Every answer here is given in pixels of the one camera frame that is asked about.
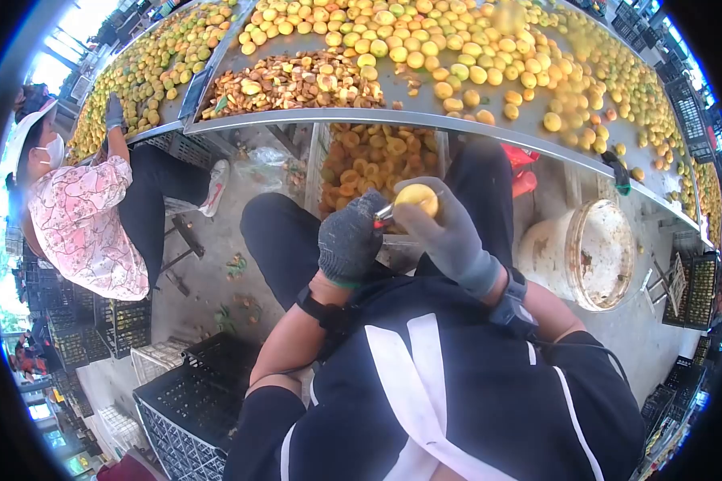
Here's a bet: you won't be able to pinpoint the black plastic crate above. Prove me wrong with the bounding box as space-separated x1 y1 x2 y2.
133 332 263 481

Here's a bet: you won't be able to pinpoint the single yellow apricot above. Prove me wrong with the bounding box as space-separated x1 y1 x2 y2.
395 183 440 218

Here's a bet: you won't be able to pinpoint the person's legs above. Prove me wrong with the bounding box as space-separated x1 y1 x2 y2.
239 139 515 310

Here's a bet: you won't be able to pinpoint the person's right fingers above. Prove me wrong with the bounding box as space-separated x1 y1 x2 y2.
394 176 467 226

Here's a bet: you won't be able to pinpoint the clear plastic bag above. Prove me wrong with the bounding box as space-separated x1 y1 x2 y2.
233 146 291 182

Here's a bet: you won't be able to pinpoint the person's left hand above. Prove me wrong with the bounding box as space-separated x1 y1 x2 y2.
317 189 391 287

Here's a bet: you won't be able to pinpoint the person's body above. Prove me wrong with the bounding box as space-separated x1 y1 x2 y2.
223 277 647 481

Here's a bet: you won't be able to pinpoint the person's right thumb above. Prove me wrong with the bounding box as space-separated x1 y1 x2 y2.
393 204 434 241

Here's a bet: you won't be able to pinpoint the crate of halved apricots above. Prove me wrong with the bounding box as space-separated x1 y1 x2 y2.
304 123 450 247

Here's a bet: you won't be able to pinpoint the heap of apricot pits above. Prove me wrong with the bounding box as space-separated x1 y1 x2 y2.
200 51 387 121

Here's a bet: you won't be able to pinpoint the large pile of whole apricots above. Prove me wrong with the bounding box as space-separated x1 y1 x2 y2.
237 0 722 241

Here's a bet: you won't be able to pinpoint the black crates filled with apricots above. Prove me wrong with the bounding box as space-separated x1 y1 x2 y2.
661 249 721 332

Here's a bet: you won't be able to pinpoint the long pile of greenish apricots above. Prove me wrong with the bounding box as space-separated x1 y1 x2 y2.
66 0 241 166

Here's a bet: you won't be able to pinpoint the black wrist band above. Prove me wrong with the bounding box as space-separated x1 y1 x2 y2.
295 285 347 331
489 267 539 338

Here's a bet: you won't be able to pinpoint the person's right hand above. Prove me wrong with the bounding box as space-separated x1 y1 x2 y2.
392 176 505 299

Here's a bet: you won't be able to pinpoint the white plastic bucket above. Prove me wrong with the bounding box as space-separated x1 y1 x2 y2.
516 198 639 313

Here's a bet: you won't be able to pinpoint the metal stool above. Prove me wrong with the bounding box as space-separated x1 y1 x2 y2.
156 197 208 297

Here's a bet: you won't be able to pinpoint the red plastic stool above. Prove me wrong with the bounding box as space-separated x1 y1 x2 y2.
501 143 540 200

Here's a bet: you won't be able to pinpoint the white plastic crate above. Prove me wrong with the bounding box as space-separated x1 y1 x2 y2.
130 338 195 386

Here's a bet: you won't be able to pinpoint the row of empty black crates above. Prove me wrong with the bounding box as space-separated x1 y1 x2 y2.
609 0 722 184

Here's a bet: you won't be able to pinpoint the black glove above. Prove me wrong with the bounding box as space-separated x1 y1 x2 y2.
600 150 633 197

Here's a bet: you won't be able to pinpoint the person's left fingers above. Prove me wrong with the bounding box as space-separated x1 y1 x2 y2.
337 189 391 241

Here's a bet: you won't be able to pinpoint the small red-handled knife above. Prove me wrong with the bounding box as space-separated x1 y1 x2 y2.
372 201 399 231

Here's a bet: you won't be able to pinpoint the stack of black crates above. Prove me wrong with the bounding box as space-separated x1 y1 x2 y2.
23 259 154 372

